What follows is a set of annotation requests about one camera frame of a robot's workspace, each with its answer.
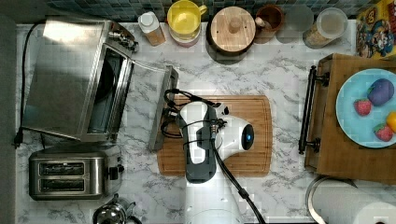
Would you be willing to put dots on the pink cup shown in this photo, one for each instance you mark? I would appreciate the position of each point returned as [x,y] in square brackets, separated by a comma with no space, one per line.
[185,43]

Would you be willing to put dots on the wooden utensil handle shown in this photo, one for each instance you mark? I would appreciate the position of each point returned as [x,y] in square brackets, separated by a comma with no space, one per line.
[261,23]

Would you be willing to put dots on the yellow toy lemon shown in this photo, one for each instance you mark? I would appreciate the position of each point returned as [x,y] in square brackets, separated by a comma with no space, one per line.
[391,120]

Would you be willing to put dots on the glass oven door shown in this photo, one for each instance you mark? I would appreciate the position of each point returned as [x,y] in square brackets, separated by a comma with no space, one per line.
[143,112]

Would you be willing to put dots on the yellow cup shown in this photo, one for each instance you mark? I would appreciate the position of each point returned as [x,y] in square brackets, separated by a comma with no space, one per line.
[184,18]

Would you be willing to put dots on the steel pot with lid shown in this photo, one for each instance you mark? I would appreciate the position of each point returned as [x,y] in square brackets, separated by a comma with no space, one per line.
[117,211]

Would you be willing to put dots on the orange bottle white cap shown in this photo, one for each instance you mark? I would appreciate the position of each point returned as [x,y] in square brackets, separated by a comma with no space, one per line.
[151,28]

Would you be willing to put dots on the brown utensil crock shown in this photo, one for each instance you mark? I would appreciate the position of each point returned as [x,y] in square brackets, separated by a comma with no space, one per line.
[275,17]

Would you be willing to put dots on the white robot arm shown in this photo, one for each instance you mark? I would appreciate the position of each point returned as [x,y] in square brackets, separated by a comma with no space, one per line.
[214,203]

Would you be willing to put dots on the cereal box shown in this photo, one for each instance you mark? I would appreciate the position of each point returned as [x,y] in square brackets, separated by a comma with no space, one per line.
[376,31]

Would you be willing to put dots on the clear cereal jar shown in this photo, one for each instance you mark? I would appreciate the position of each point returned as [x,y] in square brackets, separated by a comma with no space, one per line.
[331,23]

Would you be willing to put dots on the purple toy eggplant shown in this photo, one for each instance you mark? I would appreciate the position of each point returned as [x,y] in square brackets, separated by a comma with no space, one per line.
[380,91]

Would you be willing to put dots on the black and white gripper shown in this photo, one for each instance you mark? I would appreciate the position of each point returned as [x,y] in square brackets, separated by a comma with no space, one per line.
[200,127]

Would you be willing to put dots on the silver two-slot toaster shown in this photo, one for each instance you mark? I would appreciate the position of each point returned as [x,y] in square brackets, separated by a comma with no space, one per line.
[83,172]

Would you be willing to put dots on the light blue plate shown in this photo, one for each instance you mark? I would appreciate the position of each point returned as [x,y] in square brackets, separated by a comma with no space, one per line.
[360,129]

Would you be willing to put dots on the red toy strawberry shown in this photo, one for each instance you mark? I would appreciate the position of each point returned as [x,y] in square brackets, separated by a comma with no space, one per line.
[383,132]
[363,107]

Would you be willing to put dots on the dark canister wooden lid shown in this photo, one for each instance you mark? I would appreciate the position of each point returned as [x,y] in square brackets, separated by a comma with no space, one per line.
[231,31]

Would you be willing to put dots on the white paper towel roll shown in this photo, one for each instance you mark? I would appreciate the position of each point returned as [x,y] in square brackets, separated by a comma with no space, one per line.
[338,202]

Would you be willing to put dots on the stainless steel toaster oven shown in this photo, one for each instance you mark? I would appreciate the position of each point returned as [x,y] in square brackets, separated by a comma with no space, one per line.
[82,74]

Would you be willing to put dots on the wooden drawer box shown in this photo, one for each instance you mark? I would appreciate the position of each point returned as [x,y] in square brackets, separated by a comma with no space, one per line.
[327,149]

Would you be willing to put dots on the bamboo cutting board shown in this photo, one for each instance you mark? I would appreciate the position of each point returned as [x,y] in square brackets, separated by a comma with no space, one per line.
[255,162]

